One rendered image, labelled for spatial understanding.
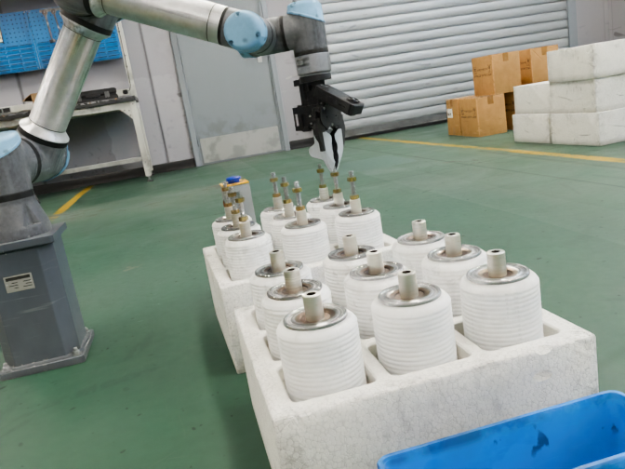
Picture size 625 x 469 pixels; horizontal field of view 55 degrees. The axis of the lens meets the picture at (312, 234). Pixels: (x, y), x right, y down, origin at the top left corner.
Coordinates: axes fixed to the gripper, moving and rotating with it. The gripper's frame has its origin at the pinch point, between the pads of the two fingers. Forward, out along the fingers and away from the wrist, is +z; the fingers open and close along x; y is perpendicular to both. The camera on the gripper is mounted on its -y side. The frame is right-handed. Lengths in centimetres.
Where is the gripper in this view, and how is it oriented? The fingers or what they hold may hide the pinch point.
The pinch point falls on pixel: (335, 165)
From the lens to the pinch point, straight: 135.1
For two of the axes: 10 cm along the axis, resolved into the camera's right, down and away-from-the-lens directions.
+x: -6.6, 2.7, -7.0
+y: -7.3, -0.4, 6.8
